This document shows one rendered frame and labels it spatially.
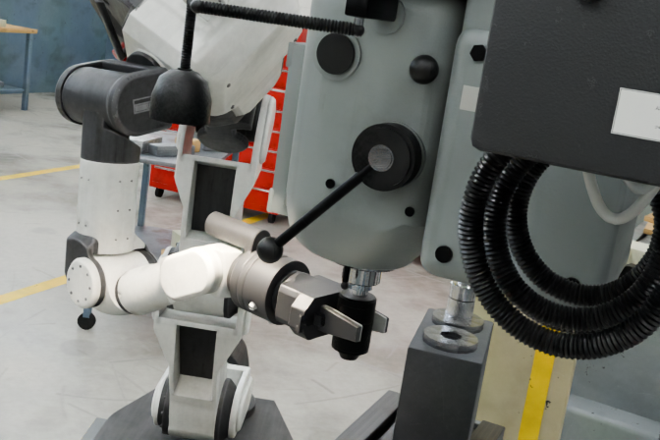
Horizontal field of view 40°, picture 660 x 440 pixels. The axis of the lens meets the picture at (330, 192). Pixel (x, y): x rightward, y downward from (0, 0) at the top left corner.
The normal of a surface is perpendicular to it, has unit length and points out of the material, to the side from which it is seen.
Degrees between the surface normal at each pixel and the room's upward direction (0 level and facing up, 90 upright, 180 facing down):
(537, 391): 90
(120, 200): 87
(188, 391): 27
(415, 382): 90
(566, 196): 90
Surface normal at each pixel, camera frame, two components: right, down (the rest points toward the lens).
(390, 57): -0.42, 0.13
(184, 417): -0.10, 0.42
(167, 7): 0.02, -0.35
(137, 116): 0.78, 0.18
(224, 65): 0.57, 0.17
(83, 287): -0.64, 0.06
